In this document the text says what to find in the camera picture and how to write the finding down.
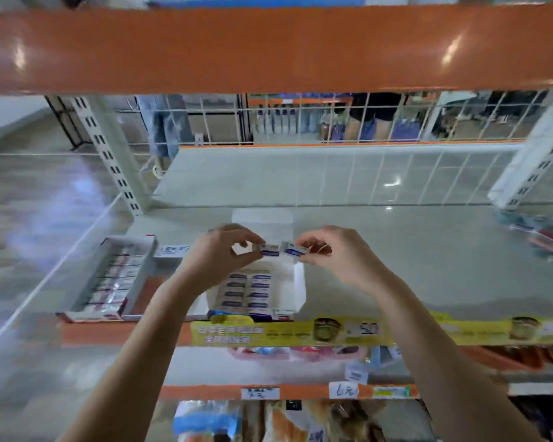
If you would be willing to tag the person's right hand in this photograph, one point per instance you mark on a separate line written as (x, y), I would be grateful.
(350, 256)

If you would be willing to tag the person's left hand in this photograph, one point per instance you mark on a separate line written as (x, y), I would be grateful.
(217, 258)

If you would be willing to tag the box of pink-blue erasers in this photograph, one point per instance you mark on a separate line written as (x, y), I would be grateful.
(170, 253)

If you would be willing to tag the blue white small box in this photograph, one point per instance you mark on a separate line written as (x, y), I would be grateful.
(270, 249)
(295, 250)

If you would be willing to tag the blue white eraser box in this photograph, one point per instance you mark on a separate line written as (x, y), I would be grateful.
(258, 294)

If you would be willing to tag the red eraser display box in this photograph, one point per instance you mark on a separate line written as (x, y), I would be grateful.
(111, 280)

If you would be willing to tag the pile of mixed erasers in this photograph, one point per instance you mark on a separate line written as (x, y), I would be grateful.
(544, 236)

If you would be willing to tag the person's left forearm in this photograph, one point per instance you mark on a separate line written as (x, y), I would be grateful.
(124, 382)

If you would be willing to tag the person's right forearm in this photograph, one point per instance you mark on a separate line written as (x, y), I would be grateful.
(442, 373)

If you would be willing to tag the white orange metal shelf unit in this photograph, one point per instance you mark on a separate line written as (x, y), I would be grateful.
(442, 244)

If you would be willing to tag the yellow price label strip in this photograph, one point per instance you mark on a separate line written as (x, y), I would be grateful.
(396, 331)

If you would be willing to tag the row of blue bottles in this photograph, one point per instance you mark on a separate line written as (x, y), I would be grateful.
(290, 119)

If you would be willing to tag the blue orange snack packet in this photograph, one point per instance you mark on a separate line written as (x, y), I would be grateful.
(207, 420)

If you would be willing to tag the black metal rack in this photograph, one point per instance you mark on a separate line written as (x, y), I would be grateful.
(66, 119)

